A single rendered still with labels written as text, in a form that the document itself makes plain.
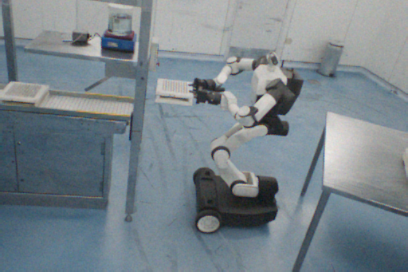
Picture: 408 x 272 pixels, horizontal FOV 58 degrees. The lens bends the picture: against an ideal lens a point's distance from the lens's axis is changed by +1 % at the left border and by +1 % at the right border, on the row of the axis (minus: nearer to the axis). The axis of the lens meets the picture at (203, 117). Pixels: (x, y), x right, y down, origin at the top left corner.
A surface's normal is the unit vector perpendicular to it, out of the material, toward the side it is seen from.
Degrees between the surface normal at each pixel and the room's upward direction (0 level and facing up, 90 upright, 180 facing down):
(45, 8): 90
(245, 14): 90
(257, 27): 90
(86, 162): 90
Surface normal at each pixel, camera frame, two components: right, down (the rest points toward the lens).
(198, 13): 0.22, 0.48
